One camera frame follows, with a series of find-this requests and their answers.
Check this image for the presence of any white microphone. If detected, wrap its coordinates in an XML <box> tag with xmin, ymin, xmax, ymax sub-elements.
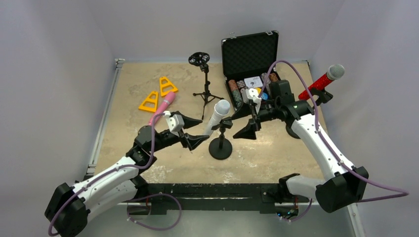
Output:
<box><xmin>203</xmin><ymin>99</ymin><xmax>230</xmax><ymax>136</ymax></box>

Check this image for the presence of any red glitter microphone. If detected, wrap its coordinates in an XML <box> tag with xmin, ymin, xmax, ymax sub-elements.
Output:
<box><xmin>308</xmin><ymin>64</ymin><xmax>345</xmax><ymax>95</ymax></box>

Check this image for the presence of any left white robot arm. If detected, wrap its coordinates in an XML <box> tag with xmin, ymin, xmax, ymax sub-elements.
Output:
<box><xmin>44</xmin><ymin>111</ymin><xmax>208</xmax><ymax>237</ymax></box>

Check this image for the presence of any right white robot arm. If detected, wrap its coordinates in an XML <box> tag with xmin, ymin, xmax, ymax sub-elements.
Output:
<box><xmin>233</xmin><ymin>80</ymin><xmax>369</xmax><ymax>213</ymax></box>

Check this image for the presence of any yellow triangle stand far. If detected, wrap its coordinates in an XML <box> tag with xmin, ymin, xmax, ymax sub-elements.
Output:
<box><xmin>159</xmin><ymin>77</ymin><xmax>178</xmax><ymax>97</ymax></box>

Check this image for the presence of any yellow triangle stand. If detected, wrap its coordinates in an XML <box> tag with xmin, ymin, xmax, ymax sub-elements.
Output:
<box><xmin>138</xmin><ymin>91</ymin><xmax>159</xmax><ymax>113</ymax></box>
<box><xmin>159</xmin><ymin>77</ymin><xmax>178</xmax><ymax>97</ymax></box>

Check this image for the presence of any yellow triangle stand near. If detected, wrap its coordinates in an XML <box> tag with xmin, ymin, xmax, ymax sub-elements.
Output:
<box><xmin>138</xmin><ymin>91</ymin><xmax>159</xmax><ymax>113</ymax></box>

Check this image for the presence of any black tripod mic stand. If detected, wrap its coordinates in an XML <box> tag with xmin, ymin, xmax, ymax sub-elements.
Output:
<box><xmin>188</xmin><ymin>52</ymin><xmax>224</xmax><ymax>120</ymax></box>

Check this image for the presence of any white card deck box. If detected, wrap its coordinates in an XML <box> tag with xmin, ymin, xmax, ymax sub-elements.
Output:
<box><xmin>244</xmin><ymin>76</ymin><xmax>263</xmax><ymax>88</ymax></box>

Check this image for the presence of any pink microphone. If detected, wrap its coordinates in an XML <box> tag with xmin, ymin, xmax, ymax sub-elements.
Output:
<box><xmin>148</xmin><ymin>91</ymin><xmax>176</xmax><ymax>125</ymax></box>

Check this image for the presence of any black poker chip case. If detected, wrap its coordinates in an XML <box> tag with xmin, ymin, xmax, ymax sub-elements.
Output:
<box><xmin>221</xmin><ymin>30</ymin><xmax>279</xmax><ymax>110</ymax></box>

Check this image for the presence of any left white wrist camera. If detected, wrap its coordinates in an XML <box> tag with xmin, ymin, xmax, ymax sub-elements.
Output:
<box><xmin>164</xmin><ymin>111</ymin><xmax>185</xmax><ymax>134</ymax></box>

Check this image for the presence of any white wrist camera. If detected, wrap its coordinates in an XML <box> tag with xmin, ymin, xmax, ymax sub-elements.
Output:
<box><xmin>244</xmin><ymin>88</ymin><xmax>261</xmax><ymax>114</ymax></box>
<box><xmin>164</xmin><ymin>111</ymin><xmax>185</xmax><ymax>134</ymax></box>

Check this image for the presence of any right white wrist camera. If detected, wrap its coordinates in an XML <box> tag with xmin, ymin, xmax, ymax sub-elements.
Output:
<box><xmin>244</xmin><ymin>88</ymin><xmax>261</xmax><ymax>114</ymax></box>

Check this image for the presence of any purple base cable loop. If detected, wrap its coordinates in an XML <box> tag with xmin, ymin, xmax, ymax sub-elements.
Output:
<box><xmin>126</xmin><ymin>193</ymin><xmax>183</xmax><ymax>232</ymax></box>

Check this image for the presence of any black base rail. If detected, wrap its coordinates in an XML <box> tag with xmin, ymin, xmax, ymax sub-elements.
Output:
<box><xmin>131</xmin><ymin>183</ymin><xmax>309</xmax><ymax>215</ymax></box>

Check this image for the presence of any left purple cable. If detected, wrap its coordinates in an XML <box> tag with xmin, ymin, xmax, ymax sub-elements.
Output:
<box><xmin>47</xmin><ymin>110</ymin><xmax>172</xmax><ymax>237</ymax></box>

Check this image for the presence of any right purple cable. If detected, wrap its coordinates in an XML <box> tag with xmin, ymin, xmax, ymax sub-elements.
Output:
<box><xmin>258</xmin><ymin>60</ymin><xmax>410</xmax><ymax>204</ymax></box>

